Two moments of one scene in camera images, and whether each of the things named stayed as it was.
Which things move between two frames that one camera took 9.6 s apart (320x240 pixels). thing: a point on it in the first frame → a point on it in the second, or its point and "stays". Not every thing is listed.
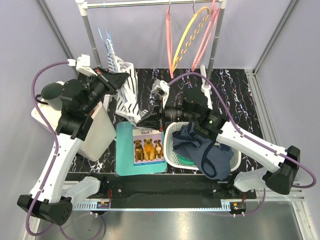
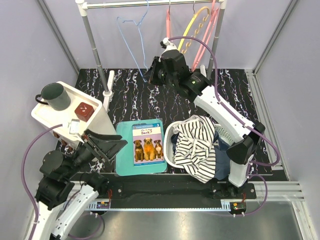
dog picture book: (148, 147) stays
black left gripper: (113, 81) → (103, 149)
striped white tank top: (127, 95) → (195, 149)
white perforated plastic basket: (172, 159) stays
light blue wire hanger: (106, 47) → (128, 45)
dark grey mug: (51, 94) stays
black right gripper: (154, 120) → (149, 76)
